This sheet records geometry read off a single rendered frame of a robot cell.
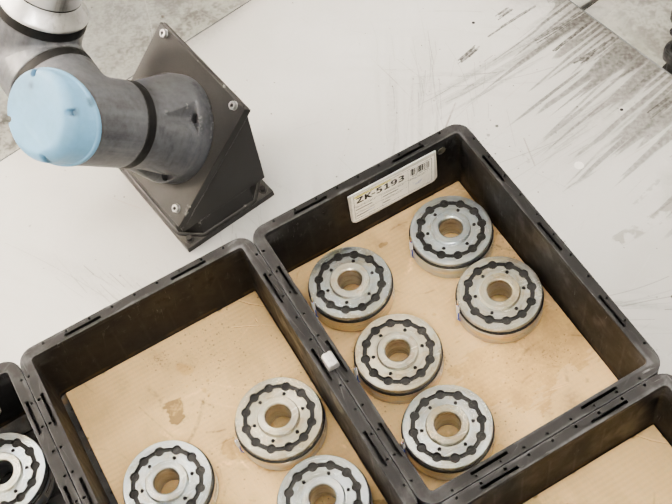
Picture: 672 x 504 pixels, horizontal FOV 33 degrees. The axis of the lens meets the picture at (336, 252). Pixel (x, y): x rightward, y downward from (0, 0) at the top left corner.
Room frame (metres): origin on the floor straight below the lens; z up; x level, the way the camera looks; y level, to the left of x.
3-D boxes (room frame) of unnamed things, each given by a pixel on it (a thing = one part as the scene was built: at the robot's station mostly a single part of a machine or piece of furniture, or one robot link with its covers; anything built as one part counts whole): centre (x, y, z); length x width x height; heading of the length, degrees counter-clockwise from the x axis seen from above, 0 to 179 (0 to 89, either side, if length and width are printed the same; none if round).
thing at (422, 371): (0.59, -0.05, 0.86); 0.10 x 0.10 x 0.01
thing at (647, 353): (0.61, -0.11, 0.92); 0.40 x 0.30 x 0.02; 19
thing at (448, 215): (0.74, -0.14, 0.86); 0.05 x 0.05 x 0.01
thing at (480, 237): (0.74, -0.14, 0.86); 0.10 x 0.10 x 0.01
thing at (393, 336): (0.59, -0.05, 0.86); 0.05 x 0.05 x 0.01
